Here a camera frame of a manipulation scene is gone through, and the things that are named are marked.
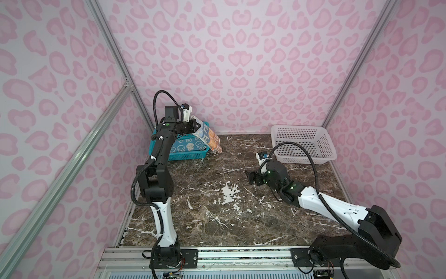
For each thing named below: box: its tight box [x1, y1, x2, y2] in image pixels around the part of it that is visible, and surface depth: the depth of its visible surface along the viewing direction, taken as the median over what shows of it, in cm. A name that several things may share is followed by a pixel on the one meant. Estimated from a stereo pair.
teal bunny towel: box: [170, 133, 207, 153], surface depth 112 cm
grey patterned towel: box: [192, 115, 223, 155], surface depth 100 cm
